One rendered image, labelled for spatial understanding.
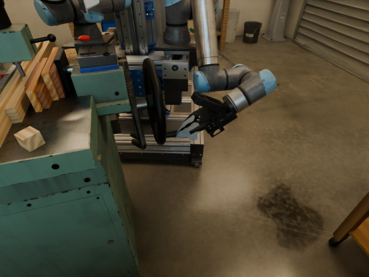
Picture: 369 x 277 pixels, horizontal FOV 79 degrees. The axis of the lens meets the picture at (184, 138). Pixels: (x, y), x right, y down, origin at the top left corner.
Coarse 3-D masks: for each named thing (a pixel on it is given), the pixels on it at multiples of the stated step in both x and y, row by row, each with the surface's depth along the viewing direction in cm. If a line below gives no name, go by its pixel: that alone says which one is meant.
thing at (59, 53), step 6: (60, 54) 60; (54, 60) 57; (60, 60) 58; (66, 60) 64; (60, 66) 58; (66, 66) 62; (72, 66) 63; (60, 72) 59; (66, 72) 62; (60, 78) 60; (66, 78) 61; (66, 84) 62; (66, 90) 63
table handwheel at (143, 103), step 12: (144, 60) 70; (144, 72) 79; (156, 72) 65; (144, 84) 85; (156, 84) 63; (156, 96) 62; (144, 108) 75; (156, 108) 63; (156, 120) 65; (156, 132) 83
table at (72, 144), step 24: (72, 96) 62; (24, 120) 53; (48, 120) 53; (72, 120) 53; (96, 120) 61; (48, 144) 47; (72, 144) 47; (96, 144) 54; (0, 168) 43; (24, 168) 44; (48, 168) 46; (72, 168) 48
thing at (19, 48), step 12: (12, 24) 55; (24, 24) 55; (0, 36) 51; (12, 36) 52; (24, 36) 53; (0, 48) 52; (12, 48) 53; (24, 48) 54; (36, 48) 59; (0, 60) 54; (12, 60) 55; (24, 60) 55
